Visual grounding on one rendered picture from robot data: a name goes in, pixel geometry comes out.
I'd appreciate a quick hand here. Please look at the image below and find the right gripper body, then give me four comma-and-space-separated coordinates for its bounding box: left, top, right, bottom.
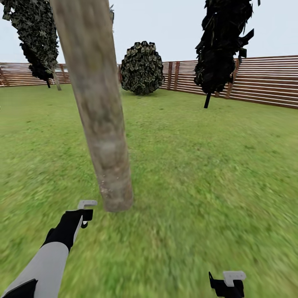
214, 279, 244, 298

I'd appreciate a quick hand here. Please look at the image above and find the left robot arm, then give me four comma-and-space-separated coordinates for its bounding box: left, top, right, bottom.
1, 200, 97, 298

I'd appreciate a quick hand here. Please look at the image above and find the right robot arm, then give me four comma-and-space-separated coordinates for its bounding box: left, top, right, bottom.
210, 270, 246, 298

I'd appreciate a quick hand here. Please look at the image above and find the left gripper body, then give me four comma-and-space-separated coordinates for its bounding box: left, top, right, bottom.
80, 209, 93, 221

